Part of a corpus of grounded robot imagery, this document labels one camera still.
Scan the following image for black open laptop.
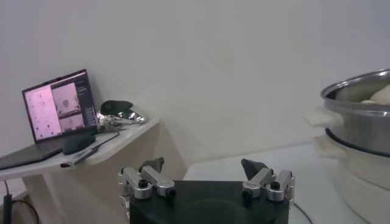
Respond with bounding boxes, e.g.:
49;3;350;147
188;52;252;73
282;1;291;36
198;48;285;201
0;69;99;171

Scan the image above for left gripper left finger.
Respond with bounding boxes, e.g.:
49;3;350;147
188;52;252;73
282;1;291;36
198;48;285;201
117;156;177;200

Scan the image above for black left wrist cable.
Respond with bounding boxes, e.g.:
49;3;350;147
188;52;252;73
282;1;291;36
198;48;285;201
294;202;313;224

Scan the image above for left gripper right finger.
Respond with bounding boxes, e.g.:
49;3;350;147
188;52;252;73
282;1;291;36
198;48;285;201
240;158;296;203

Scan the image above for black computer mouse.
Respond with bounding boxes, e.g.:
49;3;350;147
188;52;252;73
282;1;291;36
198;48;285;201
62;133;97;155

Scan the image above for perforated steel steamer basket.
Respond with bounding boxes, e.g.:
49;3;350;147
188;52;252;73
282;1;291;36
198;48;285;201
303;68;390;158

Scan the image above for white side table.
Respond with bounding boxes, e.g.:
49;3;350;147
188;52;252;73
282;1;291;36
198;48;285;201
0;118;162;224

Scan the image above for white electric cooker base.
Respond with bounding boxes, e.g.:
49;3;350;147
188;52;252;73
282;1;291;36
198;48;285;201
312;133;390;224

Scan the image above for grey usb hub adapter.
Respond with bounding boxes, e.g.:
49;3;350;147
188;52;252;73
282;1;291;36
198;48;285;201
60;145;100;169

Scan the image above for black usb hub cable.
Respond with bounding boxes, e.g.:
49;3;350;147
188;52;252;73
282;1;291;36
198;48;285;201
96;131;121;150

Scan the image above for black floor cable with plug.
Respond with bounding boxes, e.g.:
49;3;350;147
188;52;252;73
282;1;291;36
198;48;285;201
1;179;40;224

